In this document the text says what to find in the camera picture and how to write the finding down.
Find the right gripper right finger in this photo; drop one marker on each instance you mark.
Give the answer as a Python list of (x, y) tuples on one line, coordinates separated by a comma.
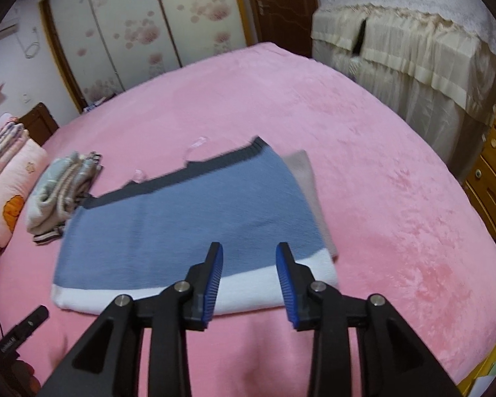
[(393, 360)]

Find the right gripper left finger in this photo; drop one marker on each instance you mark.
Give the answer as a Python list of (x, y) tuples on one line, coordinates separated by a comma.
[(106, 360)]

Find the colour block knit sweater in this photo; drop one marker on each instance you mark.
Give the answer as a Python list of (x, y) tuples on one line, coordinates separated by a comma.
[(144, 237)]

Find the folded grey knit clothes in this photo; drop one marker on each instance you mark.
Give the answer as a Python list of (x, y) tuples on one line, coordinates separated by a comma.
[(63, 186)]

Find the pink clothes hanger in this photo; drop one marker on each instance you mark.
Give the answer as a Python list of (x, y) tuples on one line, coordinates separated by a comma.
[(140, 176)]

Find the yellow object under bed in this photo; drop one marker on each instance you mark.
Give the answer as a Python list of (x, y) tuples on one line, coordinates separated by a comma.
[(480, 378)]

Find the folded pink quilt stack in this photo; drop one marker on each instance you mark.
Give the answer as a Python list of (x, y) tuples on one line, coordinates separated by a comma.
[(22, 161)]

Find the dark wooden headboard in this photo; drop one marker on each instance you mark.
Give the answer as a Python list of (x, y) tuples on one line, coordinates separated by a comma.
[(39, 123)]

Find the cream lace covered furniture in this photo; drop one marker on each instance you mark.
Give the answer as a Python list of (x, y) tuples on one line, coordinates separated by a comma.
[(433, 62)]

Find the white air conditioner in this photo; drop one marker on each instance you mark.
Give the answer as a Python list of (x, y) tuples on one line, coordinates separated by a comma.
[(8, 29)]

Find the floral sliding wardrobe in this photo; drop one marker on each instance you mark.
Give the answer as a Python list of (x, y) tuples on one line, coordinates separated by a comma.
[(105, 47)]

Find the dark brown wooden door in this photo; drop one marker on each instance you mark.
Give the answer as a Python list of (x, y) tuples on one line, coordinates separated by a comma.
[(286, 23)]

